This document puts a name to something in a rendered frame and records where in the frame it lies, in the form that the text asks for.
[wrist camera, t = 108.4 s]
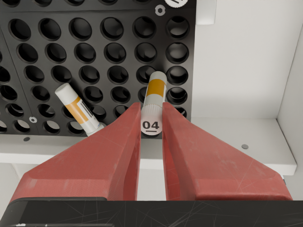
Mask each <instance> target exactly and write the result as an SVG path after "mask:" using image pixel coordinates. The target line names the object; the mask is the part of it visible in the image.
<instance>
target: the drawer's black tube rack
mask: <svg viewBox="0 0 303 227"><path fill-rule="evenodd" d="M166 11H196V9H165V7H164V6H163V5H160V0H0V121H2V122H3V123H4V124H5V125H6V126H7V127H1V126H0V134H10V135H38V136H80V137H88V136H87V134H86V132H85V130H84V129H82V130H78V129H75V128H73V127H72V126H71V124H70V122H77V120H76V119H75V118H74V117H73V115H72V114H71V113H70V112H69V111H68V109H67V108H66V107H65V105H64V104H63V103H62V101H61V100H60V99H59V97H58V96H57V95H56V94H55V91H56V89H57V88H59V87H60V86H61V85H63V84H65V83H69V84H70V86H71V87H72V88H73V89H74V91H75V92H76V93H77V94H78V96H79V97H80V98H81V99H82V100H83V102H84V103H85V104H86V106H87V107H88V108H89V109H90V111H91V112H92V114H93V115H94V116H95V117H96V119H97V120H98V122H101V123H104V124H105V125H107V126H108V125H109V124H111V123H113V122H114V121H115V120H116V119H117V118H118V117H119V116H120V115H121V114H122V113H123V112H125V111H126V110H127V109H128V108H129V107H130V106H131V105H132V104H133V103H135V102H140V103H141V110H142V107H143V105H144V100H145V96H146V91H147V86H148V83H149V80H150V76H151V74H152V73H153V72H156V71H160V72H162V65H161V16H162V15H164V14H165V12H166ZM167 27H168V29H169V31H170V32H171V33H172V34H174V35H181V34H183V33H185V32H186V30H187V28H188V24H187V22H186V20H184V19H183V18H181V17H175V18H172V19H171V20H170V21H169V22H168V24H167ZM168 53H169V55H170V56H171V57H173V58H176V59H179V58H182V57H184V56H185V55H186V53H187V49H186V47H185V46H184V45H183V44H180V43H174V44H172V45H171V46H170V47H169V48H168ZM20 112H23V113H20ZM99 114H102V115H99ZM18 120H22V121H24V122H26V123H27V124H28V125H29V128H24V127H22V126H21V125H20V124H19V123H18ZM47 121H53V122H55V123H57V124H58V125H59V127H60V128H59V129H53V128H51V127H50V126H49V125H48V124H47Z"/></svg>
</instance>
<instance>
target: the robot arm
mask: <svg viewBox="0 0 303 227"><path fill-rule="evenodd" d="M162 156H163V169H164V180H165V195H166V200H137V196H138V180H139V169H140V158H141V103H140V102H135V103H133V104H132V105H131V106H130V107H129V108H128V109H127V110H126V111H125V112H123V113H122V114H121V115H120V116H119V117H118V118H117V119H116V120H115V121H114V122H113V123H111V124H109V125H108V126H106V127H104V128H102V129H101V130H99V131H97V132H95V133H93V134H92V135H90V136H88V137H87V138H85V139H83V140H81V141H80V142H78V143H76V144H75V145H73V146H71V147H69V148H67V149H66V150H64V151H62V152H60V153H59V154H57V155H55V156H54V157H52V158H50V159H48V160H47V161H45V162H43V163H41V164H39V165H38V166H36V167H34V168H33V169H31V170H29V171H27V172H26V173H24V174H23V176H22V178H21V180H20V182H19V184H18V186H17V188H16V190H15V192H14V194H13V196H12V198H11V200H10V202H9V204H8V206H7V208H6V210H5V212H4V214H3V216H2V218H1V220H0V227H303V200H293V199H292V196H291V194H290V192H289V190H288V188H287V186H286V184H285V182H284V180H283V178H282V177H281V175H280V174H279V173H278V172H276V171H275V170H273V169H271V168H269V167H268V166H266V165H264V164H262V163H260V162H259V161H257V160H255V159H254V158H252V157H250V156H248V155H247V154H245V153H243V152H241V151H240V150H238V149H236V148H234V147H233V146H231V145H229V144H227V143H226V142H224V141H222V140H220V139H219V138H217V137H215V136H213V135H212V134H210V133H208V132H206V131H205V130H203V129H201V128H199V127H198V126H196V125H194V124H193V123H191V122H189V121H188V120H187V119H186V118H185V117H184V116H183V115H182V114H181V113H180V112H179V111H178V110H177V109H176V108H175V107H174V106H172V105H171V104H170V103H169V102H163V104H162Z"/></svg>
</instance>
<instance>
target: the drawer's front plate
mask: <svg viewBox="0 0 303 227"><path fill-rule="evenodd" d="M276 120H277V122H278V124H279V126H280V128H281V131H282V133H283V135H284V137H285V140H286V142H287V144H288V146H289V148H290V151H291V153H292V155H293V157H294V160H295V162H296V164H297V167H296V169H295V172H294V175H283V177H284V180H285V183H286V185H287V188H288V190H289V192H290V194H291V196H292V199H293V200H303V24H302V28H301V32H300V35H299V38H298V42H297V46H296V50H295V53H294V58H293V61H292V65H291V68H290V72H289V76H288V80H287V83H286V87H285V91H284V94H283V98H282V102H281V105H280V109H279V113H278V116H277V119H276Z"/></svg>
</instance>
